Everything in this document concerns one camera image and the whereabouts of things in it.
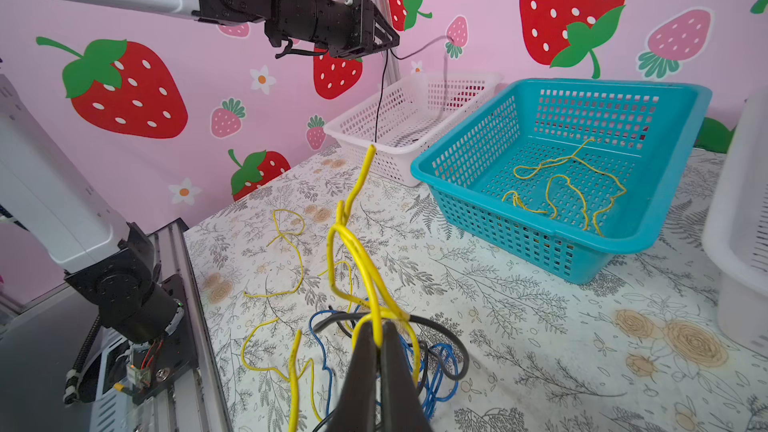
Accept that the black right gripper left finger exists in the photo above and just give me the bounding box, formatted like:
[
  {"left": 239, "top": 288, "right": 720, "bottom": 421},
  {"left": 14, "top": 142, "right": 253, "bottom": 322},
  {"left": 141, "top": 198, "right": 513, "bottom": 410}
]
[{"left": 326, "top": 323, "right": 378, "bottom": 432}]

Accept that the left aluminium corner post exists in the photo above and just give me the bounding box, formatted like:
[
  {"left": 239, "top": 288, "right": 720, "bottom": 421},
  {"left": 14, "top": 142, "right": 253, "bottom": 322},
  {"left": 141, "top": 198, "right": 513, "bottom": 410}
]
[{"left": 372, "top": 0, "right": 401, "bottom": 86}]

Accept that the right white plastic basket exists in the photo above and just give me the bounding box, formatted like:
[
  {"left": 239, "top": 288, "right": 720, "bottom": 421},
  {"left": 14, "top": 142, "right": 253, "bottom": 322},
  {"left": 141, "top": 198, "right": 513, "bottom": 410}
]
[{"left": 702, "top": 90, "right": 767, "bottom": 356}]

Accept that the cable bundle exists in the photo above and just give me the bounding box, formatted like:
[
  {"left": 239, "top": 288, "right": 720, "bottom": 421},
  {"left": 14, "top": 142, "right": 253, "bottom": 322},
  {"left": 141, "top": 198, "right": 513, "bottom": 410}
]
[{"left": 239, "top": 145, "right": 472, "bottom": 432}]

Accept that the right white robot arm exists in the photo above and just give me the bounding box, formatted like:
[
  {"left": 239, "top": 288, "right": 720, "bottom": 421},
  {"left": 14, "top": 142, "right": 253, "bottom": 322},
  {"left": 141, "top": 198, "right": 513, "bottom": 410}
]
[{"left": 1, "top": 80, "right": 231, "bottom": 431}]

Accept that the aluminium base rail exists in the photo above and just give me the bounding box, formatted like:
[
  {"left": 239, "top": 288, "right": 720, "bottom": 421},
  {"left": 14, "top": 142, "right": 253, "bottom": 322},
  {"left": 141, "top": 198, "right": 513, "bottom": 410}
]
[{"left": 59, "top": 218, "right": 234, "bottom": 432}]

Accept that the left white plastic basket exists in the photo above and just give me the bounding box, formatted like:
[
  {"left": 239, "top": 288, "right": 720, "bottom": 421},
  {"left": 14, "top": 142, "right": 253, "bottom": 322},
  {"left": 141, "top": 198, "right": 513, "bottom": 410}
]
[{"left": 323, "top": 72, "right": 502, "bottom": 187}]

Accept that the teal plastic basket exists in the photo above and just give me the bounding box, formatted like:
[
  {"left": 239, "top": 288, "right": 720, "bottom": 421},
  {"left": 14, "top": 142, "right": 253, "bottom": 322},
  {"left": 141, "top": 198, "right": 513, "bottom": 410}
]
[{"left": 411, "top": 79, "right": 712, "bottom": 284}]

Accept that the white plastic basket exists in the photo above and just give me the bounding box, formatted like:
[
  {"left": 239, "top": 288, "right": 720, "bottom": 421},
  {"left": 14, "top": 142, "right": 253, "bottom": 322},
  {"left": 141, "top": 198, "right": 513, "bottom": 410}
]
[
  {"left": 323, "top": 72, "right": 502, "bottom": 187},
  {"left": 702, "top": 90, "right": 767, "bottom": 356}
]

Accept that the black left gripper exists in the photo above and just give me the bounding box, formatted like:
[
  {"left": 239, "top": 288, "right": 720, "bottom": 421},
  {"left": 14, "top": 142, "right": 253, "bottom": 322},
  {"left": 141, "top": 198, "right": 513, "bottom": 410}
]
[{"left": 264, "top": 0, "right": 400, "bottom": 59}]

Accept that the black cable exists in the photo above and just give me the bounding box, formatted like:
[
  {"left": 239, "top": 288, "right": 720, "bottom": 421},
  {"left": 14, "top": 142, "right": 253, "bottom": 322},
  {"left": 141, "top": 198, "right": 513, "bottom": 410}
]
[{"left": 373, "top": 34, "right": 455, "bottom": 145}]

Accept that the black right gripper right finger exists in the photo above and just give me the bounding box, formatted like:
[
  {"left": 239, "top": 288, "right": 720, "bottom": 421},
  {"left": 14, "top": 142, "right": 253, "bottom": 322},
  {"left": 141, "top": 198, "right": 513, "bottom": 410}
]
[{"left": 380, "top": 322, "right": 432, "bottom": 432}]

